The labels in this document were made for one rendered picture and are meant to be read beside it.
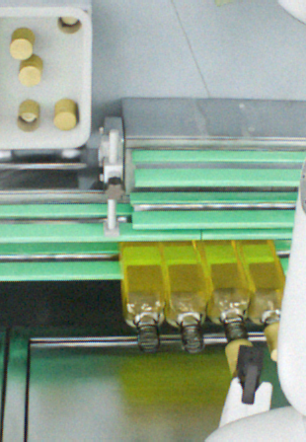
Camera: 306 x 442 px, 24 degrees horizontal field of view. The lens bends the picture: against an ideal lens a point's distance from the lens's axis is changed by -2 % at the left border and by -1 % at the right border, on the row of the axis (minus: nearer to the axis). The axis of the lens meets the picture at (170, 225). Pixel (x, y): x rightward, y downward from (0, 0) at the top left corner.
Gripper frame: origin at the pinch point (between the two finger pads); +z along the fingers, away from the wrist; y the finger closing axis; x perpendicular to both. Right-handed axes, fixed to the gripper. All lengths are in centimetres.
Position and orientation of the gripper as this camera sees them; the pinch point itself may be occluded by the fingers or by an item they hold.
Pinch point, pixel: (247, 370)
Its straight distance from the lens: 92.0
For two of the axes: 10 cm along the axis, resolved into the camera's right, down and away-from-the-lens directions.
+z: 1.6, -5.9, 7.9
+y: 1.0, -7.9, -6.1
